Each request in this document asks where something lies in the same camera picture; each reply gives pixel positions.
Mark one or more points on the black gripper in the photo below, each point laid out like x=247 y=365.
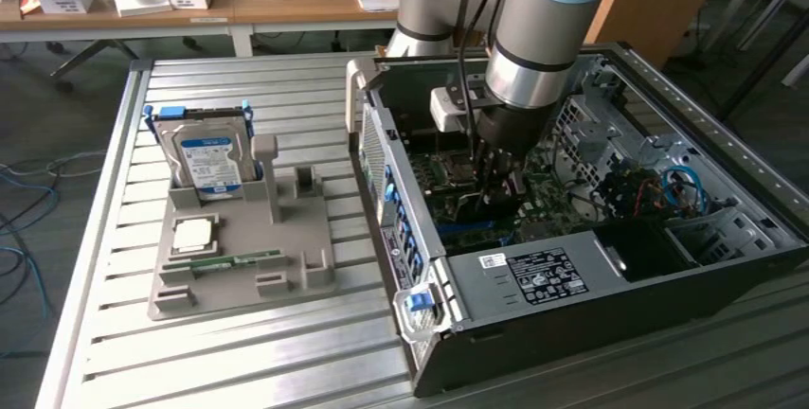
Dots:
x=511 y=129

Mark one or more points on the black Nvidia graphics card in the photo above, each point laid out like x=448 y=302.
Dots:
x=499 y=205

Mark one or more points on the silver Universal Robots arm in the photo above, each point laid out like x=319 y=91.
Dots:
x=536 y=25

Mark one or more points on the metal CPU socket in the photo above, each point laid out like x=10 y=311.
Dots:
x=451 y=167

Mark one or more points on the green motherboard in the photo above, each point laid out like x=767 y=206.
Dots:
x=555 y=200

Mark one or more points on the blue expansion slot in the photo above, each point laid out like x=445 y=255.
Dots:
x=467 y=228

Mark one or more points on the silver chipset heatsink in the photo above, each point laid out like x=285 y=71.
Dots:
x=539 y=234

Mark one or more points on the grey power supply unit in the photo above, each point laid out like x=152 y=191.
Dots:
x=492 y=286

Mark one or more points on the blue case latch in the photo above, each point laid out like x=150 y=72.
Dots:
x=416 y=302

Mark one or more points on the metal disk bay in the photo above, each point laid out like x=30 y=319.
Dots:
x=720 y=238

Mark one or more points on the wooden desk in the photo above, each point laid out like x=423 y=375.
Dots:
x=284 y=6

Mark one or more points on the black open PC case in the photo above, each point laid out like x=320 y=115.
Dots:
x=568 y=343

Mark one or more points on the white table leg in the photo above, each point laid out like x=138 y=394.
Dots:
x=797 y=70

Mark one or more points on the grey parts rack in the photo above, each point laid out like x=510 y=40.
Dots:
x=252 y=238

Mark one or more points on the hard disk with blue caddy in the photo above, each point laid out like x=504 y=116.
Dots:
x=201 y=158

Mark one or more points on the green loose RAM stick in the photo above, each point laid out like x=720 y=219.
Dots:
x=233 y=261

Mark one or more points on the silver CPU chip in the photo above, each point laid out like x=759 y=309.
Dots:
x=192 y=236

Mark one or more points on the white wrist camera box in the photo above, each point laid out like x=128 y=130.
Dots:
x=448 y=113

